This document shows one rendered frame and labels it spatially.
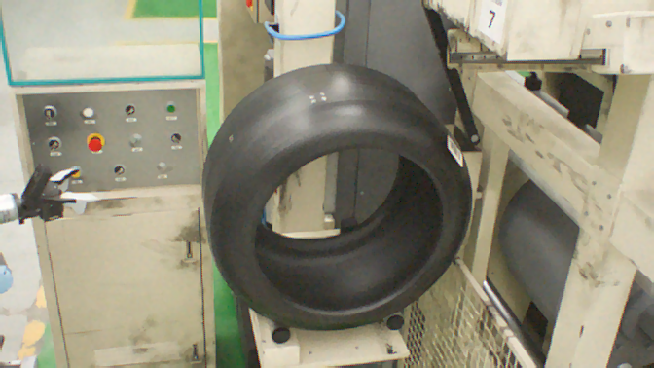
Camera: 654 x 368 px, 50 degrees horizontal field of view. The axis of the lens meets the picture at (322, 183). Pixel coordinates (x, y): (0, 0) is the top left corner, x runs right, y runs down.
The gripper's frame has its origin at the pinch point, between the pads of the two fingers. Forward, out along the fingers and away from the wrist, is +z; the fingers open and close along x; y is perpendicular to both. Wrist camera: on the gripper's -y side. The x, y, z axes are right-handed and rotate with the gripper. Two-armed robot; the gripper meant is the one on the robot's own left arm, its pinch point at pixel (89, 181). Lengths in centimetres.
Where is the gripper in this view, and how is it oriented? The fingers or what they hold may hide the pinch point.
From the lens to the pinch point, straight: 201.7
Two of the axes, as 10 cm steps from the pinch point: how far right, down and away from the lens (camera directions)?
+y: -1.2, 8.2, 5.6
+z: 8.1, -2.4, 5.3
